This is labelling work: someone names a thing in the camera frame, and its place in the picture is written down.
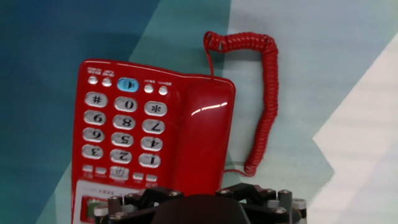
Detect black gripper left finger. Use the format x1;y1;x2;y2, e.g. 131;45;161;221
93;185;185;224

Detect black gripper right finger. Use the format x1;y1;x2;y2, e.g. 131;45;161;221
215;182;308;224

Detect red telephone handset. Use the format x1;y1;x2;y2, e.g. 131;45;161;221
172;81;236;197

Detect red phone cord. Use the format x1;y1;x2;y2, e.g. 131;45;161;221
203;30;280;177

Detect red telephone base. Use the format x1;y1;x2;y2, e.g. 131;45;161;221
70;58;236;224

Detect blue green white tablecloth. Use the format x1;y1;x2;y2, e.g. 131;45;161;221
0;0;398;224

